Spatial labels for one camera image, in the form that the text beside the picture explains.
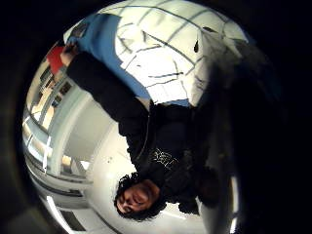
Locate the small black drop-shaped object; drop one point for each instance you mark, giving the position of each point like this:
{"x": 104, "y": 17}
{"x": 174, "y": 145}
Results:
{"x": 196, "y": 46}

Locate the white cloth with dark lines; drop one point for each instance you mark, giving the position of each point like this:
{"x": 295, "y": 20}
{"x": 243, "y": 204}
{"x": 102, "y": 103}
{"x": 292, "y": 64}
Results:
{"x": 162, "y": 55}

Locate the the person in black hoodie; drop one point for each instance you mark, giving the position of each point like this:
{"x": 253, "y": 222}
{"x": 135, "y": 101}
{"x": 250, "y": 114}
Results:
{"x": 162, "y": 146}

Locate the red flat box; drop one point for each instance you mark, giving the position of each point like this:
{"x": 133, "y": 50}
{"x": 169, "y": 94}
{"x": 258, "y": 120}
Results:
{"x": 55, "y": 58}

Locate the long ceiling lamp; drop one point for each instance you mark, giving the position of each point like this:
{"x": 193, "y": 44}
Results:
{"x": 56, "y": 209}

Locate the large window with frame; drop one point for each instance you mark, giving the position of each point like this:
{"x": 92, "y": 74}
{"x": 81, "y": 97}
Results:
{"x": 37, "y": 143}

